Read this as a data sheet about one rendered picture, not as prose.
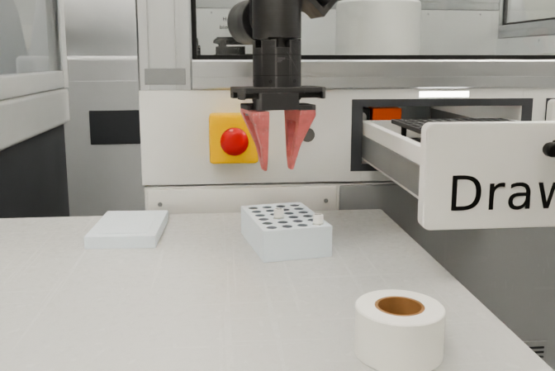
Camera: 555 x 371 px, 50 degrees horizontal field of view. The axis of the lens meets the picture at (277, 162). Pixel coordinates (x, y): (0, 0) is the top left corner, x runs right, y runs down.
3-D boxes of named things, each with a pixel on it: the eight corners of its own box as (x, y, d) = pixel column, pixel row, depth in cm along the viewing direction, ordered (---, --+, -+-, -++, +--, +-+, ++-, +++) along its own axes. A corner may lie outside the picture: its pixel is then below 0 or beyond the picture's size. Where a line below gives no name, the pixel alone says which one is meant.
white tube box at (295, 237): (332, 256, 71) (332, 225, 70) (263, 263, 69) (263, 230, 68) (300, 228, 83) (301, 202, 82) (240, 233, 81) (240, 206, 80)
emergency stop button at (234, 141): (249, 156, 85) (249, 128, 84) (220, 156, 85) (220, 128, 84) (248, 153, 88) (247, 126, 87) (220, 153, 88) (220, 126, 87)
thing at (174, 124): (755, 173, 101) (767, 87, 99) (142, 185, 92) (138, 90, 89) (498, 117, 194) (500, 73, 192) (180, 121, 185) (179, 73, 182)
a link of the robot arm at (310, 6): (304, -74, 68) (353, -17, 71) (265, -55, 78) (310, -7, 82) (238, 4, 66) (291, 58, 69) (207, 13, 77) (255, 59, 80)
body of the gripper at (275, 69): (230, 102, 73) (229, 40, 72) (309, 100, 76) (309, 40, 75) (240, 105, 67) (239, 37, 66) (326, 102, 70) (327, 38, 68)
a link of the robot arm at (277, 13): (263, -17, 66) (309, -15, 68) (241, -10, 72) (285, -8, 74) (263, 47, 67) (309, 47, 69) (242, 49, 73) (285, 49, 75)
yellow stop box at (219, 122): (258, 164, 88) (258, 115, 86) (209, 165, 87) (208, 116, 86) (257, 159, 93) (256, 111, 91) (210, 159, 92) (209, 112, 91)
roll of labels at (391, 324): (425, 385, 43) (428, 333, 43) (339, 359, 47) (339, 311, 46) (454, 346, 49) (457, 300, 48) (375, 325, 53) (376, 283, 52)
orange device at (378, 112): (401, 133, 131) (402, 107, 130) (352, 134, 130) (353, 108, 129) (396, 131, 135) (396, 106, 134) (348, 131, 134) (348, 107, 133)
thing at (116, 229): (155, 248, 74) (154, 235, 74) (84, 249, 74) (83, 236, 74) (168, 221, 87) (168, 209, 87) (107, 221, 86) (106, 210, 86)
